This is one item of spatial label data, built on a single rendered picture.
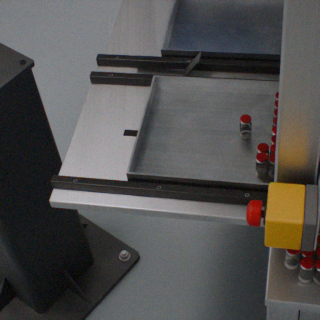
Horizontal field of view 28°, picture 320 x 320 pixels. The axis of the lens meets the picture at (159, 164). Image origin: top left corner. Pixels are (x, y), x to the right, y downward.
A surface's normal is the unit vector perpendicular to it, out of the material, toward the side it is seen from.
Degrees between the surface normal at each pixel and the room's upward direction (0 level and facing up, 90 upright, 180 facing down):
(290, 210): 0
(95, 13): 0
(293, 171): 90
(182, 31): 0
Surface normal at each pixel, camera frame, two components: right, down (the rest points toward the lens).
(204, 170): -0.10, -0.65
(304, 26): -0.18, 0.76
